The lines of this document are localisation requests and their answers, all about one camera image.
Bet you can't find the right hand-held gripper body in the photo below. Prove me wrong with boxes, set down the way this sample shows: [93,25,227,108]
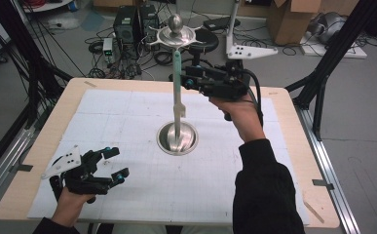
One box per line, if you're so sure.
[195,44,279,100]

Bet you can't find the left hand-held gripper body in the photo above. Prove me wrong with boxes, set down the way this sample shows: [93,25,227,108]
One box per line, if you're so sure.
[41,144,114,196]

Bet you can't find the cream spoon with green handle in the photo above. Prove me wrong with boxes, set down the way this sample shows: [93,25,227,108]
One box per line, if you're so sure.
[171,49,187,120]

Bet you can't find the silver metal utensil rack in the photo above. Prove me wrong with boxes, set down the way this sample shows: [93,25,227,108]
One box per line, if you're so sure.
[147,13,207,156]

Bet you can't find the person's left hand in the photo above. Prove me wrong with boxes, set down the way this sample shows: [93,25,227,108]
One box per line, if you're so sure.
[51,187,96,228]

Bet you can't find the person's right hand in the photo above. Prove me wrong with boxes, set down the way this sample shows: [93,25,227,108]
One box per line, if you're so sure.
[208,94,267,144]

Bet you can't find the white gridded paper mat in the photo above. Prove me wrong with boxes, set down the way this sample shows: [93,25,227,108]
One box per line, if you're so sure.
[27,89,311,227]

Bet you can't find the black round stool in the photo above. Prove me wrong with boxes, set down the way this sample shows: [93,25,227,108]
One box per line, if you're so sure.
[169,28,220,84]

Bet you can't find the flat black device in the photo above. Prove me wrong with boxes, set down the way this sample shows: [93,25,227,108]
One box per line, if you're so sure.
[203,16,242,32]

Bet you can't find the white stand pole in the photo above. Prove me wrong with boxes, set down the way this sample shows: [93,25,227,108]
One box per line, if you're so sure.
[224,0,243,47]

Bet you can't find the black computer tower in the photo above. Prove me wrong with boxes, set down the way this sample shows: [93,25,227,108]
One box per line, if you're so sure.
[138,4,161,37]
[113,5,139,44]

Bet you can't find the white power supply box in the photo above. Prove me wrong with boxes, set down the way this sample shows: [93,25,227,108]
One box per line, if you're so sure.
[102,37,115,64]

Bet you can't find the brown cardboard box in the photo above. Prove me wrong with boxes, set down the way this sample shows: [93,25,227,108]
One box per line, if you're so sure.
[266,0,324,47]

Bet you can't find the blue floor mat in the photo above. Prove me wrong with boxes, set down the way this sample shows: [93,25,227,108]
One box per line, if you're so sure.
[80,11,106,33]

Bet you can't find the grey rounded machine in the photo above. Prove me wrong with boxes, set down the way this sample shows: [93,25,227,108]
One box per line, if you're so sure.
[307,12,348,45]

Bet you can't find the white floor board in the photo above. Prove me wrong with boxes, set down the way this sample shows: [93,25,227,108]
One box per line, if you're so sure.
[298,31,369,60]

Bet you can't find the round white table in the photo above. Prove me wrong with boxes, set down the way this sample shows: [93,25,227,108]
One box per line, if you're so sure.
[20,0,74,14]

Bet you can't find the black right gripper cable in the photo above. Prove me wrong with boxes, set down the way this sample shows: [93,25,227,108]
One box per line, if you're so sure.
[241,68,265,129]

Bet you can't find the tangle of black floor cables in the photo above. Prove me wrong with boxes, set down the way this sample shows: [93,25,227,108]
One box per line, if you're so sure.
[84,25,177,81]

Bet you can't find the black metal bracket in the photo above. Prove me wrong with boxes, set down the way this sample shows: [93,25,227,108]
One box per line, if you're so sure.
[8,164,34,174]
[312,178,335,191]

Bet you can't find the aluminium rail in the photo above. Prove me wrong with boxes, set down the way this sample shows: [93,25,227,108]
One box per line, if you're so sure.
[0,126,37,214]
[294,106,361,234]

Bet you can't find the black metal frame stand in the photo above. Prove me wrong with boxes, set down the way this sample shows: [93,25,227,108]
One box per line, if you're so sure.
[284,0,377,142]
[0,0,74,183]

